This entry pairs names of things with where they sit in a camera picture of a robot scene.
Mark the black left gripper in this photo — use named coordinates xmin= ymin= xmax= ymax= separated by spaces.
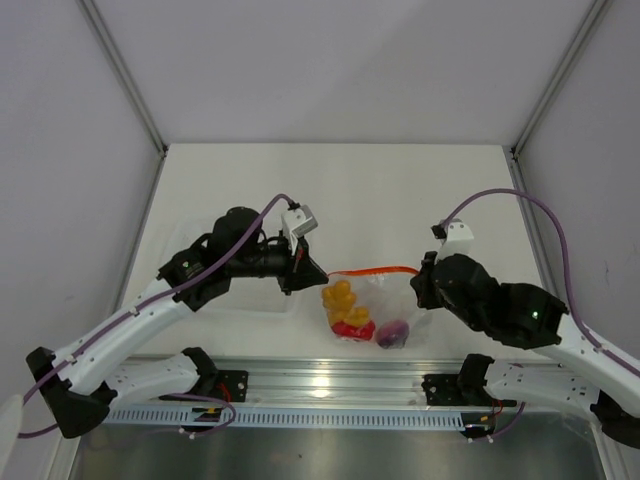
xmin=228 ymin=231 xmax=328 ymax=295

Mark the orange toy croissant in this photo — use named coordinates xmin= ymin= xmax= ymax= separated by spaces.
xmin=321 ymin=280 xmax=371 ymax=328

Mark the clear zip bag orange zipper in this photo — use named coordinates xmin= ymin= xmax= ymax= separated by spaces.
xmin=320 ymin=266 xmax=432 ymax=350

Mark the red toy bell pepper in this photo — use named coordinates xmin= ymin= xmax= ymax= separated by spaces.
xmin=331 ymin=321 xmax=376 ymax=342

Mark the purple toy onion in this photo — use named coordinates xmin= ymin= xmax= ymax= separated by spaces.
xmin=375 ymin=320 xmax=410 ymax=349

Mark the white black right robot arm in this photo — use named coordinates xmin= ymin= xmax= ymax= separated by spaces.
xmin=410 ymin=252 xmax=639 ymax=448

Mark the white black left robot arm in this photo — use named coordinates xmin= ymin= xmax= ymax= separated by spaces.
xmin=24 ymin=202 xmax=328 ymax=439

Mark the white perforated plastic basket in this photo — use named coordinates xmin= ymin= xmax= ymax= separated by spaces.
xmin=159 ymin=207 xmax=299 ymax=318

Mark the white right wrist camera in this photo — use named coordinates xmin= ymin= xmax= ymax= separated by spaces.
xmin=431 ymin=218 xmax=474 ymax=261

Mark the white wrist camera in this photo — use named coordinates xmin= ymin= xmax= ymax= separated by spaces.
xmin=281 ymin=202 xmax=318 ymax=253
xmin=431 ymin=218 xmax=474 ymax=261

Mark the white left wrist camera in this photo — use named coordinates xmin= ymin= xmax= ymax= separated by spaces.
xmin=281 ymin=202 xmax=318 ymax=253

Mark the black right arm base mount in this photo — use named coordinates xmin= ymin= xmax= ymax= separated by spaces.
xmin=421 ymin=373 xmax=517 ymax=407

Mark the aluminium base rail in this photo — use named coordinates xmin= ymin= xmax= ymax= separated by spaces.
xmin=69 ymin=355 xmax=614 ymax=414

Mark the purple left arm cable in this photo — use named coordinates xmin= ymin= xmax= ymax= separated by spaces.
xmin=17 ymin=192 xmax=301 ymax=439

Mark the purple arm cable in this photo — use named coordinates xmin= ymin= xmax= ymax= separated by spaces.
xmin=439 ymin=188 xmax=640 ymax=379
xmin=17 ymin=192 xmax=301 ymax=439

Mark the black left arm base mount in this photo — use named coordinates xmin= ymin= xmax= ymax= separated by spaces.
xmin=188 ymin=370 xmax=249 ymax=403

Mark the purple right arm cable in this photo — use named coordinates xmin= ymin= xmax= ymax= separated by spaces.
xmin=439 ymin=188 xmax=640 ymax=379

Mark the white slotted cable duct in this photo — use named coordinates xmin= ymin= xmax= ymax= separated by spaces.
xmin=105 ymin=405 xmax=465 ymax=431

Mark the aluminium frame post right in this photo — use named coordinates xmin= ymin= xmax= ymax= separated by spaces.
xmin=510 ymin=0 xmax=614 ymax=161

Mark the aluminium frame post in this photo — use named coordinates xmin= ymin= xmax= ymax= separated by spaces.
xmin=74 ymin=0 xmax=169 ymax=156
xmin=510 ymin=0 xmax=614 ymax=161

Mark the aluminium frame post left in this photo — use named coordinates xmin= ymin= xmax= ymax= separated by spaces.
xmin=74 ymin=0 xmax=169 ymax=156

